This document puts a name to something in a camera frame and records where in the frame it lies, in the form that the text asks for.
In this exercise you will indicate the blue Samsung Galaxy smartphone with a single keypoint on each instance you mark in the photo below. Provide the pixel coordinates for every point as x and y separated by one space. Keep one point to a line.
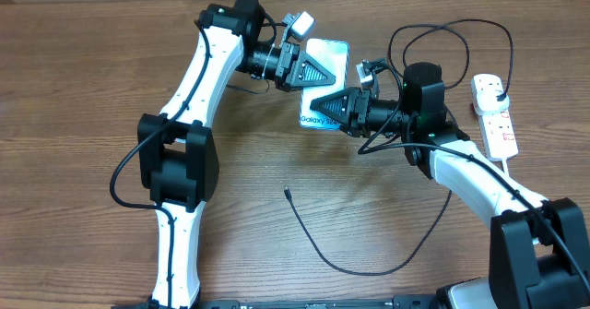
333 55

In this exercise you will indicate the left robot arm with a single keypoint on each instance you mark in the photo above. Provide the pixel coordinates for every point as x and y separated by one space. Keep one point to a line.
178 158

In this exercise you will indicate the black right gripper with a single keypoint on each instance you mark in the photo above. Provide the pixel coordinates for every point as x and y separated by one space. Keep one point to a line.
353 102

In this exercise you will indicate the white power strip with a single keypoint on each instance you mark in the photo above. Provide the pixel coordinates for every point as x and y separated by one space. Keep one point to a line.
496 129

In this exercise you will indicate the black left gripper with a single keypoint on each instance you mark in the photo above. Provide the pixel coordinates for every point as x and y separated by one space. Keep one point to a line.
289 54

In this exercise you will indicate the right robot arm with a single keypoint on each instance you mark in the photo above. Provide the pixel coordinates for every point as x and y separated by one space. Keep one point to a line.
539 248

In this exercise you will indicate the white charger plug adapter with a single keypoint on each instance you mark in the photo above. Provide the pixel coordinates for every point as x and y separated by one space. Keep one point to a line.
488 102

